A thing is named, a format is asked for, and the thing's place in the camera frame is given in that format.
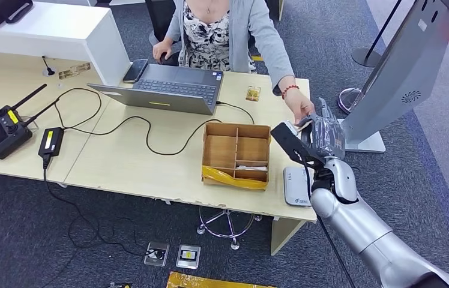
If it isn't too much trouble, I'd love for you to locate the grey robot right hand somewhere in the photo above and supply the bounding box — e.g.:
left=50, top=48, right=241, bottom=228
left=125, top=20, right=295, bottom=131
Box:
left=300, top=97, right=347, bottom=161

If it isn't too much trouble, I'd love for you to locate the person's left hand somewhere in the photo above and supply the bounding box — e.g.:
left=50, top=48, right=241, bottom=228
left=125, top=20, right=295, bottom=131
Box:
left=284, top=89, right=316, bottom=125

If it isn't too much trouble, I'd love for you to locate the person's right hand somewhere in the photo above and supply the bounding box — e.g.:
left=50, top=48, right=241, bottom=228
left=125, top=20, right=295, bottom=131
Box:
left=152, top=38, right=173, bottom=61

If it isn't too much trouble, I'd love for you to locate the black smartphone with case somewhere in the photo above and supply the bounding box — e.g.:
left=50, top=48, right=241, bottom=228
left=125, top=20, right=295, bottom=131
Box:
left=122, top=58, right=149, bottom=84

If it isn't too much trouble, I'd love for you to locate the wooden divided box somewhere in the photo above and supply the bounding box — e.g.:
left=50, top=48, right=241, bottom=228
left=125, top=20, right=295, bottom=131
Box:
left=201, top=122, right=272, bottom=191

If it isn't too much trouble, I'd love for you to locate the gold card packet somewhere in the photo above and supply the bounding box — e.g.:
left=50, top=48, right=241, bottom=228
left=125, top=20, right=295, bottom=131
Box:
left=245, top=85, right=262, bottom=103

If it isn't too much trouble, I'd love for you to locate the white card reader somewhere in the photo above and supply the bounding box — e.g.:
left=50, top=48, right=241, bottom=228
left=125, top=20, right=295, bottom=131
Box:
left=283, top=166, right=313, bottom=208

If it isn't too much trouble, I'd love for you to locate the person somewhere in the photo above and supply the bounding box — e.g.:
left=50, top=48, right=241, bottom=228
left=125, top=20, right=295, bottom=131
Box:
left=149, top=0, right=316, bottom=125

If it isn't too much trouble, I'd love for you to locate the long gold card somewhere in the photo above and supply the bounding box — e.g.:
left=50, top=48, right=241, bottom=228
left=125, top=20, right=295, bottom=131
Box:
left=58, top=62, right=92, bottom=80

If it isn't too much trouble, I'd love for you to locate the chrome round base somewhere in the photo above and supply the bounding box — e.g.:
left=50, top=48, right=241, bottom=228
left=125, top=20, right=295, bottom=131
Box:
left=337, top=88, right=364, bottom=116

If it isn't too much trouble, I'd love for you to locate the grey laptop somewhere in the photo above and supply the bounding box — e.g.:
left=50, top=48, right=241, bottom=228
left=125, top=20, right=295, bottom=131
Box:
left=86, top=63, right=225, bottom=116

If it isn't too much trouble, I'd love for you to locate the black stanchion pole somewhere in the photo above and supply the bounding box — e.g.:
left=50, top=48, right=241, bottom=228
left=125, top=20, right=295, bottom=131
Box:
left=351, top=0, right=404, bottom=68

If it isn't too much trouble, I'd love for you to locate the grey kiosk stand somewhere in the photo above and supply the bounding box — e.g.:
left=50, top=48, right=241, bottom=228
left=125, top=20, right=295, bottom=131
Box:
left=337, top=0, right=449, bottom=154

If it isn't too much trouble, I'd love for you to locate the yellow tape strip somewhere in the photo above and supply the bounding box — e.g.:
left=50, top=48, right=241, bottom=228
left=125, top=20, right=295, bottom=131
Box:
left=202, top=165, right=269, bottom=190

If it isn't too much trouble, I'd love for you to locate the white raised counter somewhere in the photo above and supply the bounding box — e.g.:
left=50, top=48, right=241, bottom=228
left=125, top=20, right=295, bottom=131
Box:
left=0, top=0, right=132, bottom=88

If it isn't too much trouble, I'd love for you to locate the small black antenna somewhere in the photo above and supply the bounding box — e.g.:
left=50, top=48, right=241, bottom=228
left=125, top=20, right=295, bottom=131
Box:
left=41, top=55, right=56, bottom=77

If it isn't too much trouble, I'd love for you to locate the light wooden desk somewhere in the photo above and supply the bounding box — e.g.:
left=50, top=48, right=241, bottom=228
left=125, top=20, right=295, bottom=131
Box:
left=0, top=49, right=318, bottom=256

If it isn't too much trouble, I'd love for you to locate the chrome stool base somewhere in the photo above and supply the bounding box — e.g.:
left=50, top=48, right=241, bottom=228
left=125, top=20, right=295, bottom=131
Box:
left=196, top=206, right=264, bottom=251

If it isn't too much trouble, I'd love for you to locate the black power adapter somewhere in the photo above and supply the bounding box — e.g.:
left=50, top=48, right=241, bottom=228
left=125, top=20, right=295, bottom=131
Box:
left=38, top=127, right=65, bottom=159

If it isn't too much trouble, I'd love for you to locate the black remote controller with antennas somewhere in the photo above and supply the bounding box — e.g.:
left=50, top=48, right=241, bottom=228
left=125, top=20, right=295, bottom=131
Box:
left=0, top=83, right=60, bottom=160

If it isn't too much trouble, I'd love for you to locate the metal floor socket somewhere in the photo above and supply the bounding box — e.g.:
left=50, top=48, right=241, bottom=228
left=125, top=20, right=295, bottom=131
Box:
left=176, top=244, right=202, bottom=270

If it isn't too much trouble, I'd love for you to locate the yellow taped cardboard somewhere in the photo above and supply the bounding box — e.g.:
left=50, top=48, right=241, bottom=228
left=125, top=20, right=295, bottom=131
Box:
left=166, top=271, right=277, bottom=288

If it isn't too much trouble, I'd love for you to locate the floor socket with plug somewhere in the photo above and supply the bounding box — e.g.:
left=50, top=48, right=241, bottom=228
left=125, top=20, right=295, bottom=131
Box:
left=143, top=241, right=170, bottom=268

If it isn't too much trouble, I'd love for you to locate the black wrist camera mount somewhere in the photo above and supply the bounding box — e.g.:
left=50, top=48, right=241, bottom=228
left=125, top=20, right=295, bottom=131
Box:
left=270, top=120, right=327, bottom=168

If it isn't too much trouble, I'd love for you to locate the black laptop power cable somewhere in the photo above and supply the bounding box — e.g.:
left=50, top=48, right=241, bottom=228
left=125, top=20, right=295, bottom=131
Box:
left=53, top=87, right=256, bottom=157

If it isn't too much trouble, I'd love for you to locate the black mains cord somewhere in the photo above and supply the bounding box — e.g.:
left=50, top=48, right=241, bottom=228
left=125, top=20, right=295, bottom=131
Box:
left=42, top=155, right=158, bottom=257

